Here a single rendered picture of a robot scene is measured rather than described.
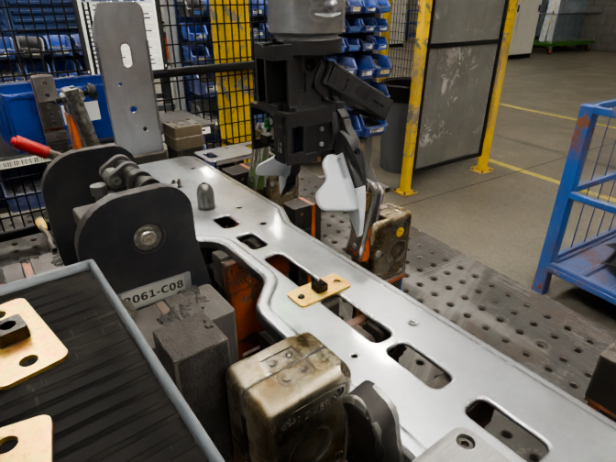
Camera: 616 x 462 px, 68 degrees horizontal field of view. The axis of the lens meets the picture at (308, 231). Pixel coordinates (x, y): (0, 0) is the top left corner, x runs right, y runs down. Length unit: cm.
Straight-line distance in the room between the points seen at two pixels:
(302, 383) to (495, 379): 23
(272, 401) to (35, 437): 16
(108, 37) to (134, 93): 13
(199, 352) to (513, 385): 32
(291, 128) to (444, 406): 31
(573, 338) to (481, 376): 64
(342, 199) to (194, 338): 20
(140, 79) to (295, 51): 77
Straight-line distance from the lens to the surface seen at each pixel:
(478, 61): 388
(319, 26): 46
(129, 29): 118
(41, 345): 32
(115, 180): 55
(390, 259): 76
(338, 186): 48
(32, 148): 88
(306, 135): 47
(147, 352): 29
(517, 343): 108
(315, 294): 60
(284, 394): 37
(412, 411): 48
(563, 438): 50
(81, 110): 88
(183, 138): 122
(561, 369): 106
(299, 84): 48
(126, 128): 120
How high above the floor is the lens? 135
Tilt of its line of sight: 27 degrees down
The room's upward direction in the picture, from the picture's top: straight up
